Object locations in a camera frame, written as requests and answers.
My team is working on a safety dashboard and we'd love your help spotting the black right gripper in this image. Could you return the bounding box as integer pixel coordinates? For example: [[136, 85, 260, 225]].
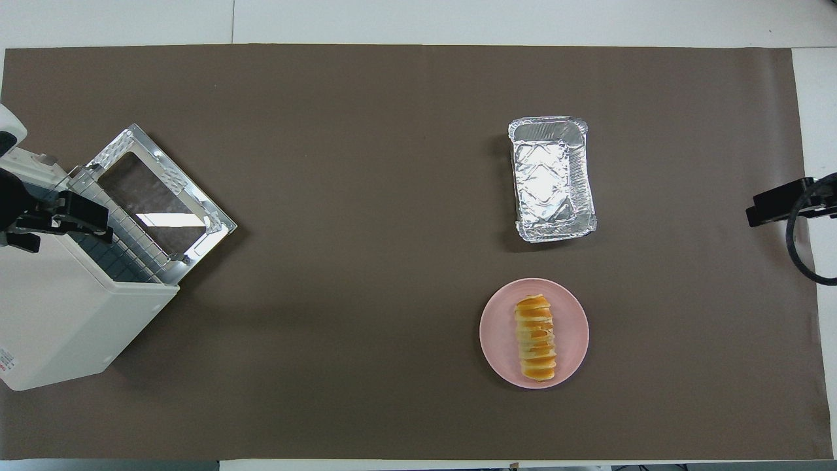
[[747, 173, 837, 228]]

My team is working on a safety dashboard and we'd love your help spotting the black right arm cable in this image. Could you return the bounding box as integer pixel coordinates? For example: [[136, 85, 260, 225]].
[[785, 180, 837, 287]]

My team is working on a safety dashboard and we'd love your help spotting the pink round plate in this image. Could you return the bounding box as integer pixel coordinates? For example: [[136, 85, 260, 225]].
[[479, 278, 590, 390]]

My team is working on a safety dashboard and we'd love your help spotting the metal oven wire rack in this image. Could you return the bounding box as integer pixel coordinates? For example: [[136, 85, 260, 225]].
[[65, 167, 185, 283]]

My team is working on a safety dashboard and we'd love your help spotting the aluminium foil tray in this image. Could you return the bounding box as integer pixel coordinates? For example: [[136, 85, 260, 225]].
[[508, 116, 598, 244]]

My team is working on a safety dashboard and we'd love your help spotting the cream toaster oven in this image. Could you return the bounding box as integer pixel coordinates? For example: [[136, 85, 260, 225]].
[[0, 147, 180, 392]]

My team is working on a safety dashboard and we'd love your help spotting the brown table mat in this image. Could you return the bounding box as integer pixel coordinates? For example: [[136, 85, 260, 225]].
[[0, 44, 834, 461]]

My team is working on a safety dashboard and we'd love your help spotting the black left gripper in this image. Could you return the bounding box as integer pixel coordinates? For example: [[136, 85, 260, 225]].
[[0, 169, 111, 253]]

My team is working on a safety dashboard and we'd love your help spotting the golden ridged bread loaf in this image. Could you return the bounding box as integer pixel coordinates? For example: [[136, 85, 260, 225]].
[[514, 294, 558, 382]]

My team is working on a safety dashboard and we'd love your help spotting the glass oven door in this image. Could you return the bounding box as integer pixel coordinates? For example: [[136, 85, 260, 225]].
[[85, 124, 237, 285]]

